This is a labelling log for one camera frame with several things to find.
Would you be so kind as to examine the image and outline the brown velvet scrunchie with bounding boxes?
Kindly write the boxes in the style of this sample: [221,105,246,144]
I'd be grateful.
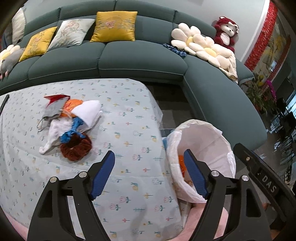
[60,134,92,162]

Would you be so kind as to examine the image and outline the orange trash in bin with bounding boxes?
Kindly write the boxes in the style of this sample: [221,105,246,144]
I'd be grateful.
[178,155,193,186]

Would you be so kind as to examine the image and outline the white lined trash bin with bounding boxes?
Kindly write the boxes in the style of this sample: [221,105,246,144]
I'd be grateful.
[166,119,236,203]

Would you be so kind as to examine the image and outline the floral light blue tablecloth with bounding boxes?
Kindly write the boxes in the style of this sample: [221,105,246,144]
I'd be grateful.
[1,79,184,240]

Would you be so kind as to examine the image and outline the potted flower plant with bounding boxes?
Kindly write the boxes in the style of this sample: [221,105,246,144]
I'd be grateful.
[243,74,277,115]

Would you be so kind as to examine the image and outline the grey plush toy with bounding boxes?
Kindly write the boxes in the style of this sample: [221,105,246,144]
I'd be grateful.
[1,48,25,80]

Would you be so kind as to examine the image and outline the blue knotted item on sofa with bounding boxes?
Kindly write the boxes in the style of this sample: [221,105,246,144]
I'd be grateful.
[163,44,187,58]

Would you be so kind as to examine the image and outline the red white plush monkey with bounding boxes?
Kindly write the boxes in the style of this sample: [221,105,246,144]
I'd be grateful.
[214,16,239,53]

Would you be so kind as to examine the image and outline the yellow cushion left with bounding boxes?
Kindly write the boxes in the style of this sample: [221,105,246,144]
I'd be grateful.
[19,27,57,62]

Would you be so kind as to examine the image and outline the yellow cushion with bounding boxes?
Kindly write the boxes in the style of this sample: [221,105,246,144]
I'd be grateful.
[19,27,57,62]
[90,11,137,43]

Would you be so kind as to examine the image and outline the small daisy cushion left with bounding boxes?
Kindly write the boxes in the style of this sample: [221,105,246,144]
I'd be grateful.
[0,44,21,60]

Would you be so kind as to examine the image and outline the cream daisy flower cushion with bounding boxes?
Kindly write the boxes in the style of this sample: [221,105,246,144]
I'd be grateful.
[171,23,238,83]

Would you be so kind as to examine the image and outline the white floral cushion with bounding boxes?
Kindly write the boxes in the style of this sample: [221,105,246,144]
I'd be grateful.
[47,19,95,51]

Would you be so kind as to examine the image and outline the white cushion far left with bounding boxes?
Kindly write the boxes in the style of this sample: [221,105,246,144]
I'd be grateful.
[11,8,26,45]

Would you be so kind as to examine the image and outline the yellow cushion centre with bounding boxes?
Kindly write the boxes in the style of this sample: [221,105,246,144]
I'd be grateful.
[90,11,137,43]

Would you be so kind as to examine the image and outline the dark green sectional sofa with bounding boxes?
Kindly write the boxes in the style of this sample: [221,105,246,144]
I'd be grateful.
[1,1,267,150]

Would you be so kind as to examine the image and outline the grey drawstring pouch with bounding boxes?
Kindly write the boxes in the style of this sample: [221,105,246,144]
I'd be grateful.
[37,97,69,132]

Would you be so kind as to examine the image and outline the red decorative wall banner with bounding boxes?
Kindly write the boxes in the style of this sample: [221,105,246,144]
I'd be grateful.
[244,1,278,71]

